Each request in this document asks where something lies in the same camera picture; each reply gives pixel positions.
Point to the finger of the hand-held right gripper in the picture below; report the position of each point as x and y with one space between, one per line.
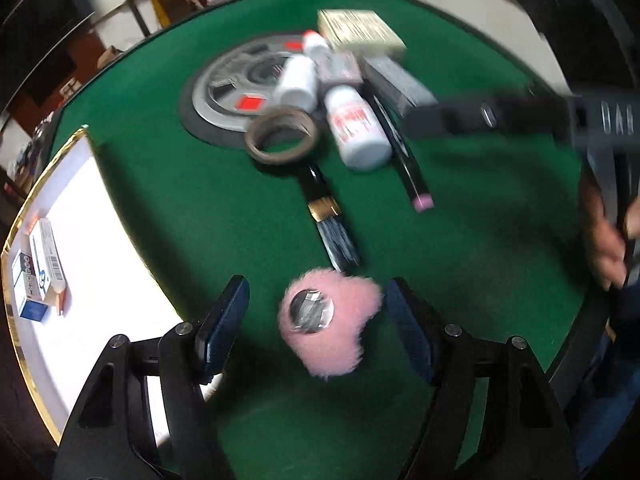
460 115

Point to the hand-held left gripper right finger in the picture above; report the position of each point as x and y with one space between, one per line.
407 330

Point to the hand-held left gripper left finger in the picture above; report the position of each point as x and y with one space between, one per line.
225 320

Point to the pink plush mirror charm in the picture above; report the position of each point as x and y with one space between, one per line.
350 310

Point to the black marker pink end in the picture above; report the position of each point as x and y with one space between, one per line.
400 150

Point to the grey carton box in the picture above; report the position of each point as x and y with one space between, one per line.
395 82

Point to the white bottle red label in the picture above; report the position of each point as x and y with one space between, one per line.
357 130

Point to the small grey box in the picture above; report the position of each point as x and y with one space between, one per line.
340 67

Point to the beige medicine box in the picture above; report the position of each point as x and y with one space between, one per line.
355 27

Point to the black makeup brush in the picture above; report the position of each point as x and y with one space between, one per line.
325 207

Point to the white tray gold rim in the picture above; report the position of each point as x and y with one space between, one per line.
100 240

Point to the small bottle orange cap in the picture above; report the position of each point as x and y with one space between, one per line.
316 47

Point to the plain white pill bottle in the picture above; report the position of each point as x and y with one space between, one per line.
297 82

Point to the dark tape roll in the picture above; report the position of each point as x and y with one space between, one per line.
252 135

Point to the person's right hand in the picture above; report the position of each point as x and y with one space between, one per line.
600 240

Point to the orange and white ointment box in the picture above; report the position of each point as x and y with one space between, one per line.
47 250

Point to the blue and white medicine box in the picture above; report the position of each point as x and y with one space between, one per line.
30 295

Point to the person's blue trousers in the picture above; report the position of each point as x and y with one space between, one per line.
610 385

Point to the cardboard box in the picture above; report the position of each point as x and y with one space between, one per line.
109 56

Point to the wooden television cabinet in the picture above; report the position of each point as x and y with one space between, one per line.
75 65

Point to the black television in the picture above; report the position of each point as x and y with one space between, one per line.
40 25

